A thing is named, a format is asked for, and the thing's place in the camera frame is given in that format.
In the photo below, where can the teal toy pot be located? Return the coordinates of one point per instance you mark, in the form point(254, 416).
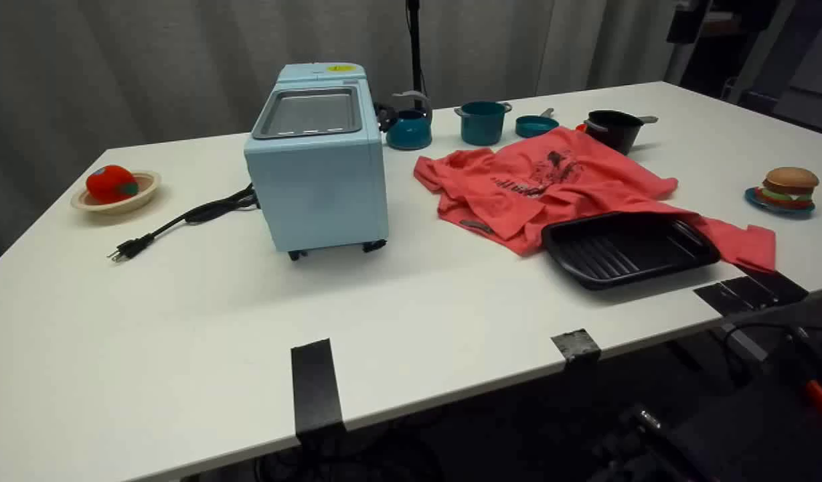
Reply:
point(480, 125)

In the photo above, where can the red fruit on plate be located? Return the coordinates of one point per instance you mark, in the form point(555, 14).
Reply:
point(144, 197)

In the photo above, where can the red sweatshirt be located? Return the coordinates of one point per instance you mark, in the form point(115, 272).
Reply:
point(519, 188)

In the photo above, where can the small blue plate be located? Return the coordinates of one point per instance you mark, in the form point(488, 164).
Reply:
point(760, 204)

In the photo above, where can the black ridged grill tray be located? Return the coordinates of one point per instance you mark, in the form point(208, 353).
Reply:
point(621, 256)

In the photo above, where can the teal toy kettle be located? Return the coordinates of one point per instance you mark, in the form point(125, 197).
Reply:
point(412, 132)

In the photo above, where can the wide black tape patch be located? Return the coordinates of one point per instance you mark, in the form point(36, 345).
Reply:
point(748, 292)

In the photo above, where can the long black tape strip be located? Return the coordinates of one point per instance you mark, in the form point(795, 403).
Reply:
point(318, 390)

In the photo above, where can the small black tape piece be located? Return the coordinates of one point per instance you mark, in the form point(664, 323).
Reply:
point(576, 345)

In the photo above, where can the toy hamburger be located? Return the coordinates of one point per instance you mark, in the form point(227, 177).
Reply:
point(789, 185)

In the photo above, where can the black toy pot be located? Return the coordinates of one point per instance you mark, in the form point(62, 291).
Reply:
point(614, 132)

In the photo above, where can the red toy tomato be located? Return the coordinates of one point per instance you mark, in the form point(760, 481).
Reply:
point(112, 183)

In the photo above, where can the light blue toaster oven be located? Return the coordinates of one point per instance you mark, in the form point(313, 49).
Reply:
point(318, 188)

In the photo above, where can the black camera tripod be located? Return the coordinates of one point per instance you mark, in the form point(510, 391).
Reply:
point(413, 45)

